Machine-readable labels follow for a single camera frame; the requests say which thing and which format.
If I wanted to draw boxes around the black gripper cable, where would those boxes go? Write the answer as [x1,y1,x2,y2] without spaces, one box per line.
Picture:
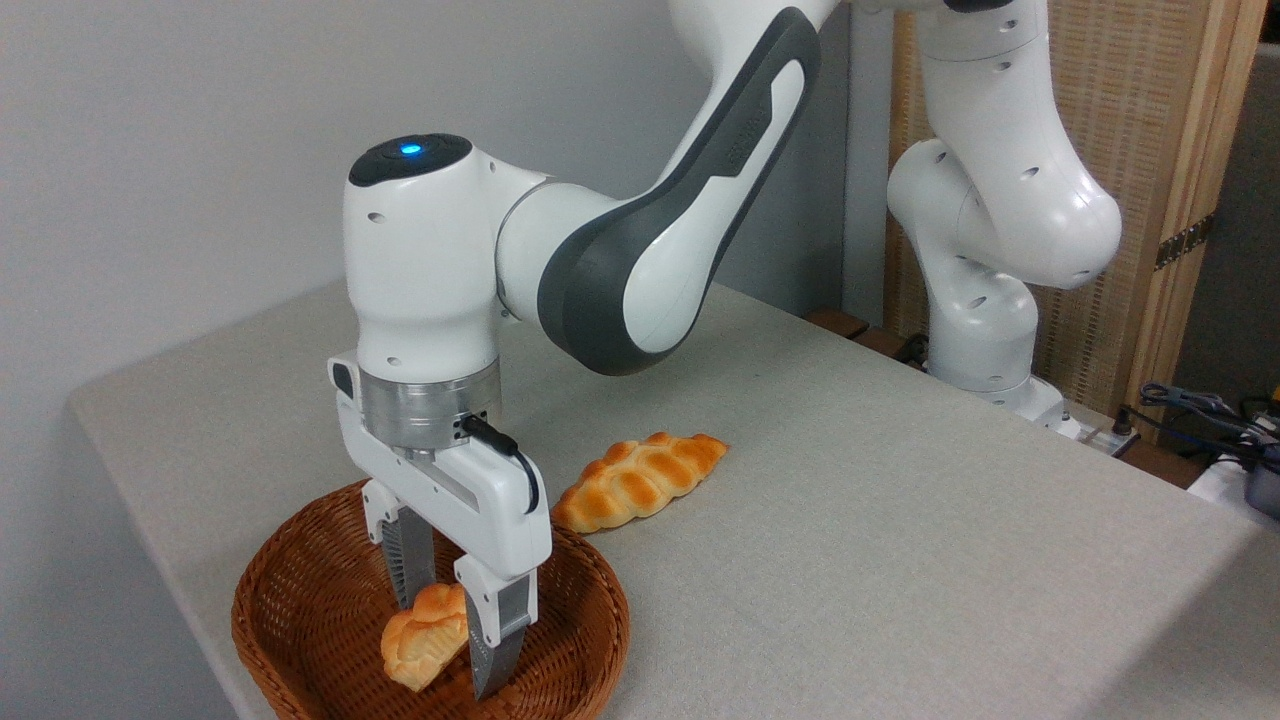
[460,415,541,516]

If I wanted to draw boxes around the long braided bread loaf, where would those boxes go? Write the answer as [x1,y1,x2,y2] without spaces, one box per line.
[552,432,731,534]

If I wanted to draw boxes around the brown wooden block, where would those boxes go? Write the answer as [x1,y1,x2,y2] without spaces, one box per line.
[805,307,871,341]
[850,328,913,363]

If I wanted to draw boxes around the brass screen hinge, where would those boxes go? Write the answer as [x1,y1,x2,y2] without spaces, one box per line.
[1155,213,1216,271]

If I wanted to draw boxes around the white robot base connector block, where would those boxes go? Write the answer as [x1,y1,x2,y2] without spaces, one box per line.
[1058,400,1141,459]

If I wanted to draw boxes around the tangled dark cables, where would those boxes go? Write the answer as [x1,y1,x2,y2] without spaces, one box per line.
[1115,383,1280,473]

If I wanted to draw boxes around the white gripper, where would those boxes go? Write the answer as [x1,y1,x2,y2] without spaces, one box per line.
[328,355,553,701]

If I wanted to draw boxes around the round knotted bread roll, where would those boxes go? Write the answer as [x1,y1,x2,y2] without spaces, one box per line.
[381,583,471,693]

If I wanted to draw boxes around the brown wicker basket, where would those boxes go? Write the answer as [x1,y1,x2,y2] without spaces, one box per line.
[231,480,632,720]

